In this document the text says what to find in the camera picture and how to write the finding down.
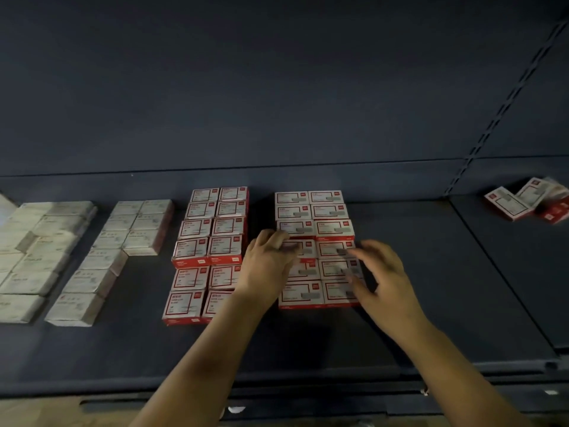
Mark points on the person's right hand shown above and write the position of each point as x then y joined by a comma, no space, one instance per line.
391,293

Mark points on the person's left hand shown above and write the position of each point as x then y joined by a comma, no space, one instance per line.
265,271

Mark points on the small red white box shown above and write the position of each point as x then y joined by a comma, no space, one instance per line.
326,197
329,210
225,247
292,198
336,269
196,227
231,209
293,211
308,269
228,226
334,226
222,277
190,278
333,249
338,293
296,226
309,248
233,194
307,295
204,194
215,307
191,250
183,306
200,210

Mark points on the pile of red white boxes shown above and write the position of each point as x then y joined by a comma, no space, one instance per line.
508,203

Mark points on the dark metal shelf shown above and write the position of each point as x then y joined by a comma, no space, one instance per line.
267,84

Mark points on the person's left forearm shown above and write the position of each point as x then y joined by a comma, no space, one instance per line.
196,369

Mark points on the person's right forearm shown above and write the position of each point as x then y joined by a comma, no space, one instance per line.
462,378

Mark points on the grey slipper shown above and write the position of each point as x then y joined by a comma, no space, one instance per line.
236,409

